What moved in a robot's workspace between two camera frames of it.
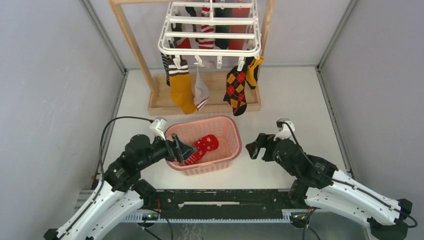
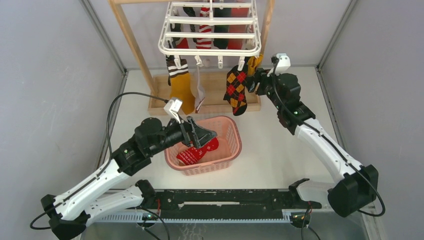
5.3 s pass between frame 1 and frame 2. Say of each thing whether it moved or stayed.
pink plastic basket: stayed
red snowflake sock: stayed
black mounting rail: stayed
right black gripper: moved
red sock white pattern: stayed
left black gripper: moved
